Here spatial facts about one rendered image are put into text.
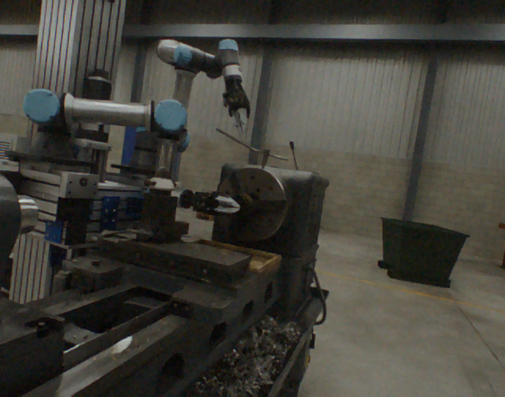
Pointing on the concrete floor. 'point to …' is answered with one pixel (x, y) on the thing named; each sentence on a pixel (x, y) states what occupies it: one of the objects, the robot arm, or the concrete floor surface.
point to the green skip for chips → (420, 251)
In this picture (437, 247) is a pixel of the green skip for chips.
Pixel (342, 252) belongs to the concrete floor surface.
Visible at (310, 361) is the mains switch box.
